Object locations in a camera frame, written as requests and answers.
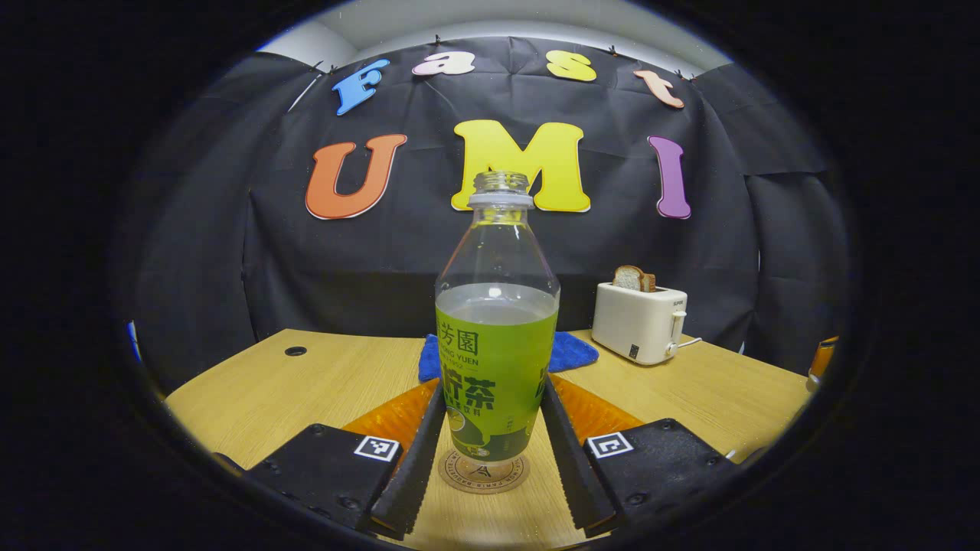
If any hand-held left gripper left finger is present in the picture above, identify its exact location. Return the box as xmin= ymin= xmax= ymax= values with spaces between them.
xmin=241 ymin=379 xmax=447 ymax=540

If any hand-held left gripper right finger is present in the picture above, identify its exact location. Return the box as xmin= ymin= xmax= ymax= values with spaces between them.
xmin=540 ymin=375 xmax=740 ymax=539

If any round brown coaster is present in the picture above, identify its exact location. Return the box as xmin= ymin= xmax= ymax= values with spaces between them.
xmin=438 ymin=448 xmax=531 ymax=495

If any clear green-label water bottle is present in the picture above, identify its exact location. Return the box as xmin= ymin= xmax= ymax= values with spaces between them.
xmin=435 ymin=171 xmax=561 ymax=465

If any blue folded towel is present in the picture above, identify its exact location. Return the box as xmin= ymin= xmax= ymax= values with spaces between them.
xmin=418 ymin=331 xmax=600 ymax=383

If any white toaster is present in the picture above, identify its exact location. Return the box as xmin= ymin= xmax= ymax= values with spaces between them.
xmin=591 ymin=282 xmax=688 ymax=366

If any black backdrop cloth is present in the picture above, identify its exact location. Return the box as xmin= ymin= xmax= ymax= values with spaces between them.
xmin=115 ymin=37 xmax=852 ymax=387

